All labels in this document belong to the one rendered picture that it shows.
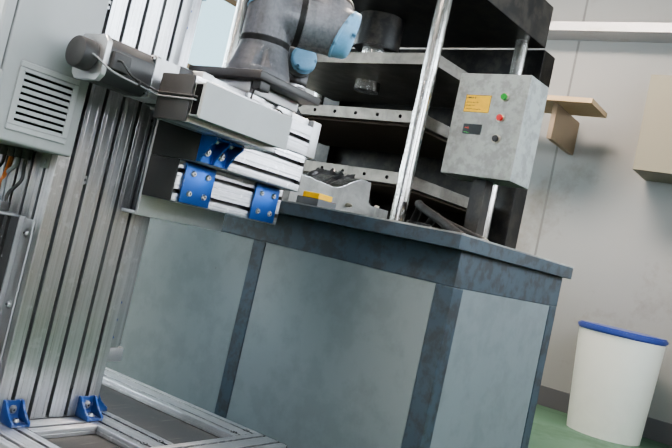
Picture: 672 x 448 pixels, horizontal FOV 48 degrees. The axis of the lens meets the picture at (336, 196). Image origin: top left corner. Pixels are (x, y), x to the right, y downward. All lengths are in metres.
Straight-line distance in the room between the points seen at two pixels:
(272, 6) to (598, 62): 3.79
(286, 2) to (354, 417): 1.02
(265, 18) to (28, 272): 0.74
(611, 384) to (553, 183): 1.45
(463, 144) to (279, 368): 1.23
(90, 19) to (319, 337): 1.00
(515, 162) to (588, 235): 2.31
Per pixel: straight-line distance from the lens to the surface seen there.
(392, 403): 1.90
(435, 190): 3.14
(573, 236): 5.11
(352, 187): 2.42
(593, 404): 4.46
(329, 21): 1.78
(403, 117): 3.03
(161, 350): 2.50
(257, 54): 1.73
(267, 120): 1.53
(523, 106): 2.85
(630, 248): 5.01
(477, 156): 2.88
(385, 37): 3.56
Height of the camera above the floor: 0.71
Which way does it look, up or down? 4 degrees up
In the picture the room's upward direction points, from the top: 13 degrees clockwise
